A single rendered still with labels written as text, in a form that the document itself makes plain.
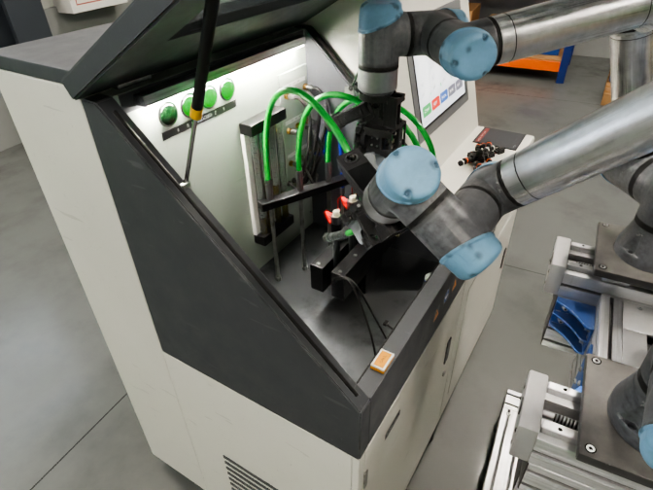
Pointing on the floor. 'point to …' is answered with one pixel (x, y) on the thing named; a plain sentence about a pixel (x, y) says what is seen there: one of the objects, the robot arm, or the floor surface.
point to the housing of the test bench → (94, 231)
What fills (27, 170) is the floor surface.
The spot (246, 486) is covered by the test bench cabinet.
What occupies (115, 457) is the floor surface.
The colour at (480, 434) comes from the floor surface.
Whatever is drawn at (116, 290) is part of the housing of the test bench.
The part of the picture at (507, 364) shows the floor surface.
